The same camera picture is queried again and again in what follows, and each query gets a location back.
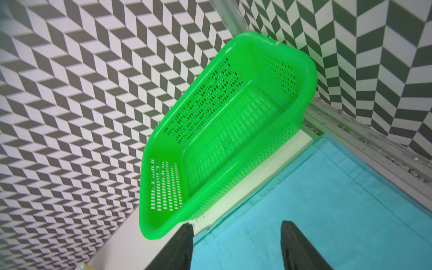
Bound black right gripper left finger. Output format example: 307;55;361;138
145;223;194;270

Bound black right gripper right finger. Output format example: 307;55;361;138
281;220;333;270

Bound turquoise long pants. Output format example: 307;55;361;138
191;135;432;270

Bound green plastic basket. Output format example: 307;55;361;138
139;31;317;240

